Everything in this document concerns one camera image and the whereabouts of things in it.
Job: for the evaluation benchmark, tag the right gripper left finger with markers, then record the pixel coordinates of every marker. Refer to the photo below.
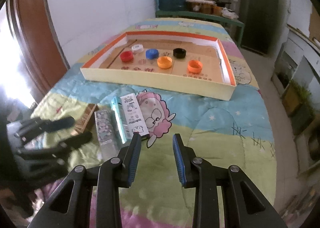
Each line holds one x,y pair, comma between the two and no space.
130,161

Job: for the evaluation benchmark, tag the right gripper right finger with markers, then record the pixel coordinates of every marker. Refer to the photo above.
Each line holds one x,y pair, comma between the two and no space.
183,159

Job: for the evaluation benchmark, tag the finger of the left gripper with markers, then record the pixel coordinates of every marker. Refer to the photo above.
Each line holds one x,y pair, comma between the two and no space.
32,128
62,148

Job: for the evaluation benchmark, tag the gold slim box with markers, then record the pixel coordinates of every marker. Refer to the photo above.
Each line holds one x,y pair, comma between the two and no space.
87,120

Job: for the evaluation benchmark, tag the silver patterned slim box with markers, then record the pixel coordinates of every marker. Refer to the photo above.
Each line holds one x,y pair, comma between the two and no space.
107,137

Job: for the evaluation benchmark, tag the white cartoon slim box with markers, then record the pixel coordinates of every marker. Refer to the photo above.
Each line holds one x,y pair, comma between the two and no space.
133,115

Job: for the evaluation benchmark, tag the teal slim box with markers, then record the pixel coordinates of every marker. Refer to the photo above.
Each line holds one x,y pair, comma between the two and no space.
121,123

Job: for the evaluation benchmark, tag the dark orange bottle cap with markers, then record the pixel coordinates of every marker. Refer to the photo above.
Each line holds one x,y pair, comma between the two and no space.
194,66

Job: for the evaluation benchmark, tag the light orange bottle cap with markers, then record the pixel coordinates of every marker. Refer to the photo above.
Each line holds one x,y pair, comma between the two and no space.
164,62

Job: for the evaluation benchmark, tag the red bottle cap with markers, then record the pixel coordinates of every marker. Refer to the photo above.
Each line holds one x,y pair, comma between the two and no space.
126,56

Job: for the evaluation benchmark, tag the blue bottle cap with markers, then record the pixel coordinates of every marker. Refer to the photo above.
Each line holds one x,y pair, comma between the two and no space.
152,54

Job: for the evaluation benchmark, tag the black bottle cap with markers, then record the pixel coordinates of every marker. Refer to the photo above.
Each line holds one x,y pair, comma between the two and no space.
179,53

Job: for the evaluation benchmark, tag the white bottle cap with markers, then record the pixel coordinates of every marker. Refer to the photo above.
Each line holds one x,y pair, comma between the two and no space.
138,48

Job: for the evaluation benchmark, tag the colourful cartoon quilt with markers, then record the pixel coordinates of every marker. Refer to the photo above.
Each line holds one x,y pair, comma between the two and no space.
225,133

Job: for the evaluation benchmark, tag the shallow orange-rimmed cardboard tray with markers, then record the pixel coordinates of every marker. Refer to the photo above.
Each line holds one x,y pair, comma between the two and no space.
92,71

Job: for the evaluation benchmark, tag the potted green plant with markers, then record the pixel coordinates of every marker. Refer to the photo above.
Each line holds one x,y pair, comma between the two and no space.
295,96

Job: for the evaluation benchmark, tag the white kitchen counter cabinet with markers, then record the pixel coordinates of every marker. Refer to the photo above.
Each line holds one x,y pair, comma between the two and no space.
298,60

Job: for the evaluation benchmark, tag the green metal table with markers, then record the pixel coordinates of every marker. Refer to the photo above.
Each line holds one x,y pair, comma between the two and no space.
201,16

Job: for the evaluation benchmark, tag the black refrigerator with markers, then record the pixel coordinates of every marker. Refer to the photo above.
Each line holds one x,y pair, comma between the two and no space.
259,18

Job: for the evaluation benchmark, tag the brown wooden door frame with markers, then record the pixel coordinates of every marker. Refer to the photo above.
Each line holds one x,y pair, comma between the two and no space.
43,59

